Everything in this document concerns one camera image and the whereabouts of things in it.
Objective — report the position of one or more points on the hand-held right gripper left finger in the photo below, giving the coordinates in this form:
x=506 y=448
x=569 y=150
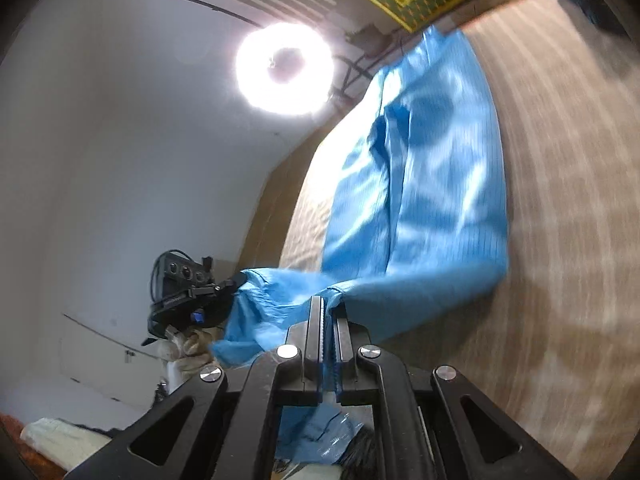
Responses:
x=316 y=360

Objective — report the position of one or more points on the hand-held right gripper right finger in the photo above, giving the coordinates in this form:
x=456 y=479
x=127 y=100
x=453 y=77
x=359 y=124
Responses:
x=341 y=360

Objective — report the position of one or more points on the light blue garment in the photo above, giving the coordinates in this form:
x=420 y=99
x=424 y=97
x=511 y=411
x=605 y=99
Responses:
x=440 y=185

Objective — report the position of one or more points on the person's left hand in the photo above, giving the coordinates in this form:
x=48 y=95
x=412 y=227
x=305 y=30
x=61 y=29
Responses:
x=192 y=347

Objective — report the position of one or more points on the white folded cloth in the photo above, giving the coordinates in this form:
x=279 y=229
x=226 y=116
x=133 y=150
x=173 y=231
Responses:
x=65 y=437

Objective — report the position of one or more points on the beige plaid blanket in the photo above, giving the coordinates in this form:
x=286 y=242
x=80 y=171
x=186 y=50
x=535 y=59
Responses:
x=565 y=210

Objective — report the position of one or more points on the black tripod stand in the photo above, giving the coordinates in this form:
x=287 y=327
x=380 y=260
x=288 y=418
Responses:
x=350 y=75

